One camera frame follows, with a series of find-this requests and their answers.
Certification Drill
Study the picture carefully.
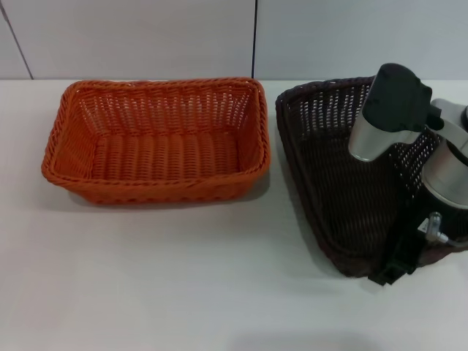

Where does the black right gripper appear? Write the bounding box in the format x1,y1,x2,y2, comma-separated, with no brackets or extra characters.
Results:
366,186,468,288

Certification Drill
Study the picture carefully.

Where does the grey gripper cable with clear plug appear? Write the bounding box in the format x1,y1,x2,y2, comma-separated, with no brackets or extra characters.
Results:
426,211,468,253

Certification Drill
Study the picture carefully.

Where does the orange woven plastic basket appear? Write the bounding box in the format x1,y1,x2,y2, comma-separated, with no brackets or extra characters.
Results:
40,75,271,204

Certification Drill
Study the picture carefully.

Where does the dark brown woven plastic basket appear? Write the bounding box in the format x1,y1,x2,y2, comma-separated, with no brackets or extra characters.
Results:
274,75,468,287

